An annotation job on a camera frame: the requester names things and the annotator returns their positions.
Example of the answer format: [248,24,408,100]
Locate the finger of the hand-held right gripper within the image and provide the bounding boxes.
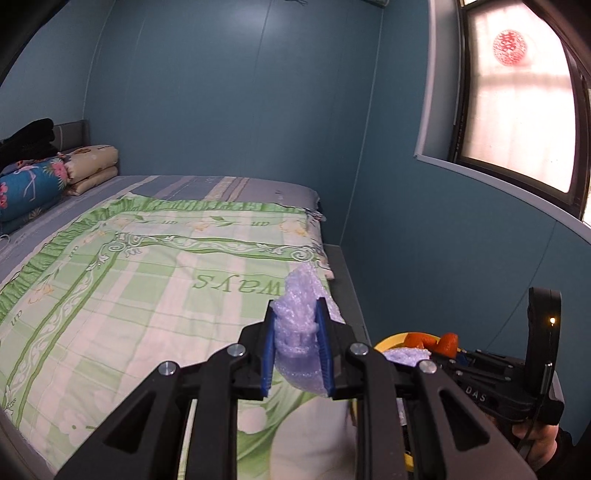
[450,348,527,370]
[438,364,490,384]

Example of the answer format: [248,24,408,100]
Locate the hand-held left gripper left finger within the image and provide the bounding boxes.
[55,300,280,480]

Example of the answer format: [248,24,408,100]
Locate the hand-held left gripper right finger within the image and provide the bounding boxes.
[315,298,539,480]

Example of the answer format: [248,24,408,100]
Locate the yellow rimmed black bin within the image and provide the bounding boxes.
[348,331,462,472]

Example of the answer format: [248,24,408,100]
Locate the person's right hand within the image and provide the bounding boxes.
[510,418,561,474]

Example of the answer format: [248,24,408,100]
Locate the green floral blanket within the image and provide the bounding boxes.
[0,194,352,480]

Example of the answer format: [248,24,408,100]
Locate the window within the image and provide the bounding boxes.
[413,0,591,227]

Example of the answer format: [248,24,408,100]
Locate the beige folded quilt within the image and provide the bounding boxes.
[62,145,120,197]

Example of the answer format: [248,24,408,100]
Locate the red paper window decoration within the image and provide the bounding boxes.
[493,30,528,68]

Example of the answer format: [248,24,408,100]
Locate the blue floral folded quilt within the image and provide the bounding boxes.
[0,156,69,223]

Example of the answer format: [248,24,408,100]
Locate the grey padded headboard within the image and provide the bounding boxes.
[51,119,89,153]

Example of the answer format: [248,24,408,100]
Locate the black clothing pile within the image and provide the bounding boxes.
[0,118,56,167]

